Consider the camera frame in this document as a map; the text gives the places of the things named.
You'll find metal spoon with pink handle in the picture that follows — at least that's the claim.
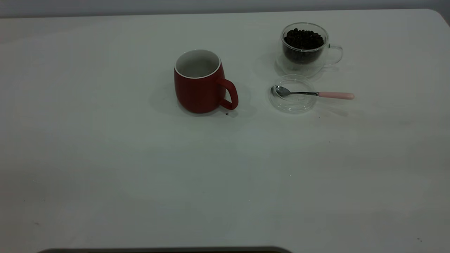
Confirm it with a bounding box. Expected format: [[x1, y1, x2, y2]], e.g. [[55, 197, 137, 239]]
[[274, 85, 355, 100]]

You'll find clear double-wall glass cup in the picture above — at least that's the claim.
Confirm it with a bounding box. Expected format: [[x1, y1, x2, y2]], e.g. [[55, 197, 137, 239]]
[[275, 22, 343, 78]]

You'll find red ceramic mug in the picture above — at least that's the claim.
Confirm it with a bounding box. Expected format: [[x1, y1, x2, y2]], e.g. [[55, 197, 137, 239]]
[[174, 49, 239, 114]]

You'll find dark coffee beans pile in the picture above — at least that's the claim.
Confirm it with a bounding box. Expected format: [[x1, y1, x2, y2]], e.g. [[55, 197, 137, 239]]
[[283, 28, 325, 65]]

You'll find clear round glass dish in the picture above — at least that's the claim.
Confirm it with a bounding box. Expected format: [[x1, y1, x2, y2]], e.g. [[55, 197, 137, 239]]
[[269, 74, 317, 113]]

